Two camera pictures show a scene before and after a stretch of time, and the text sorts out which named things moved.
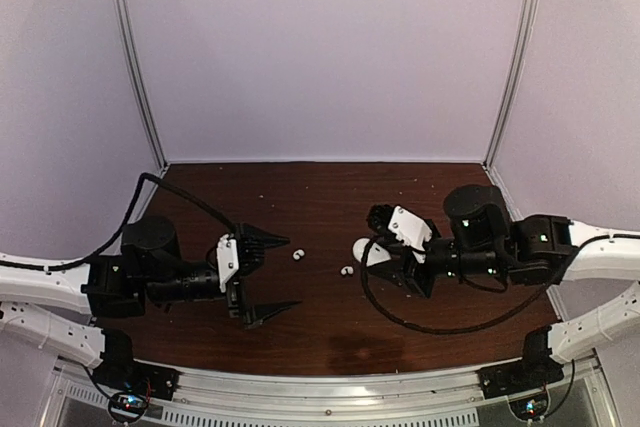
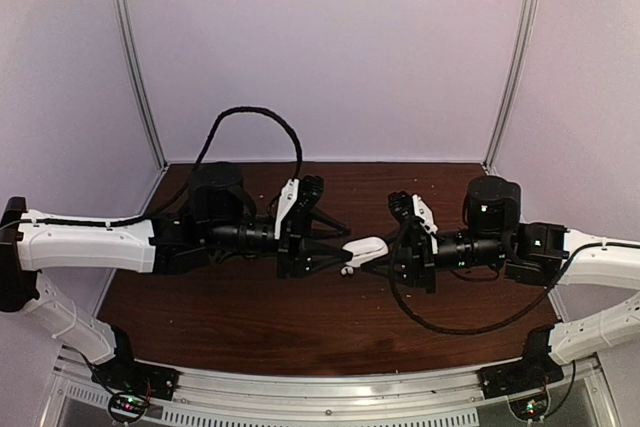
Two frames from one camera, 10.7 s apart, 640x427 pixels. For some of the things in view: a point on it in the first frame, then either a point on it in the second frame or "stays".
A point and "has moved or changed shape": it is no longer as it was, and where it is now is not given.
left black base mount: (119, 369) stays
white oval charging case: (376, 253) has moved or changed shape
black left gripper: (235, 288) to (289, 252)
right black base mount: (535, 368) stays
